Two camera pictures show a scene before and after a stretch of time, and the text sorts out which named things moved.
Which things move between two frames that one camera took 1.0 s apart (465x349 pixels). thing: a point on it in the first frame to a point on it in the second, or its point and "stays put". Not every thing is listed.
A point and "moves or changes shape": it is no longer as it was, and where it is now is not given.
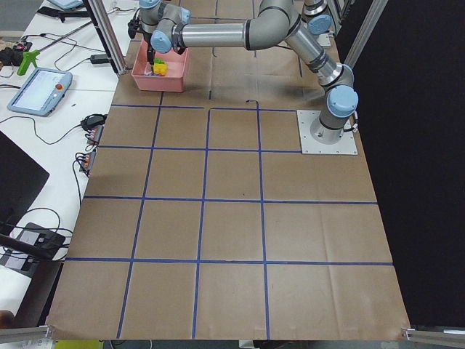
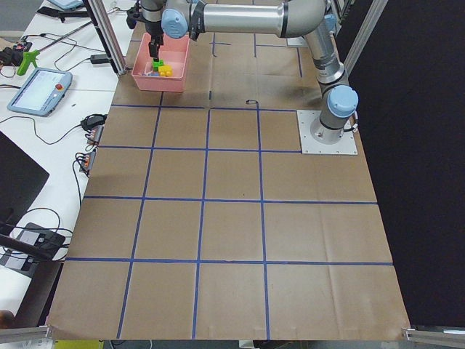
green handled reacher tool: x=28 y=57 stays put
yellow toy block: x=160 y=68 moves or changes shape
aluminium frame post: x=105 y=26 stays put
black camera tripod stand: x=35 y=240 stays put
